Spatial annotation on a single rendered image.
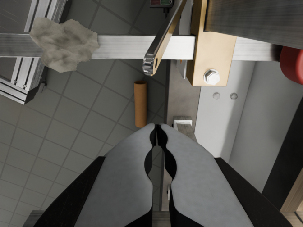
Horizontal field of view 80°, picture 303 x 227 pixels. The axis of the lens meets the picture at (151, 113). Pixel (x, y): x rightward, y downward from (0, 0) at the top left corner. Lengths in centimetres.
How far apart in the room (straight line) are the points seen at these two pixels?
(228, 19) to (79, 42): 18
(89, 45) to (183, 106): 29
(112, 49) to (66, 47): 6
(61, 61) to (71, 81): 100
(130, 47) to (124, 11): 87
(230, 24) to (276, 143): 36
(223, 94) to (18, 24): 92
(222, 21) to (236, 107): 43
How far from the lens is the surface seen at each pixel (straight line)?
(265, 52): 30
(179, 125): 45
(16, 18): 108
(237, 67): 56
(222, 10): 20
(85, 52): 27
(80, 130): 142
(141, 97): 112
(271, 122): 51
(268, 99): 52
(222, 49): 26
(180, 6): 19
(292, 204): 47
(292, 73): 28
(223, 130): 63
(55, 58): 28
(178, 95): 45
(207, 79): 26
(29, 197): 212
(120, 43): 26
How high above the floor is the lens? 112
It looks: 63 degrees down
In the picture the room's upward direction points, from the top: 179 degrees clockwise
